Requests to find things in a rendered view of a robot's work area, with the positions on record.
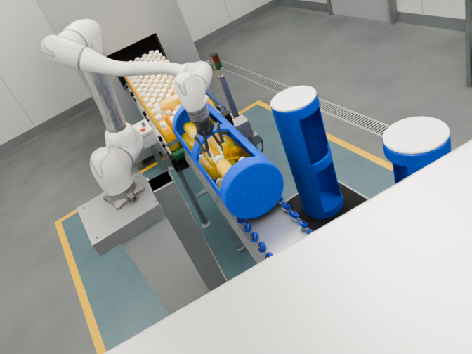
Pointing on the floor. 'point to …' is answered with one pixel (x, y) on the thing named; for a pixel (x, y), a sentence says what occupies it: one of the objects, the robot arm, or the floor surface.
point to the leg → (234, 234)
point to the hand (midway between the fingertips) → (216, 154)
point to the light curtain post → (187, 229)
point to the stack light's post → (228, 96)
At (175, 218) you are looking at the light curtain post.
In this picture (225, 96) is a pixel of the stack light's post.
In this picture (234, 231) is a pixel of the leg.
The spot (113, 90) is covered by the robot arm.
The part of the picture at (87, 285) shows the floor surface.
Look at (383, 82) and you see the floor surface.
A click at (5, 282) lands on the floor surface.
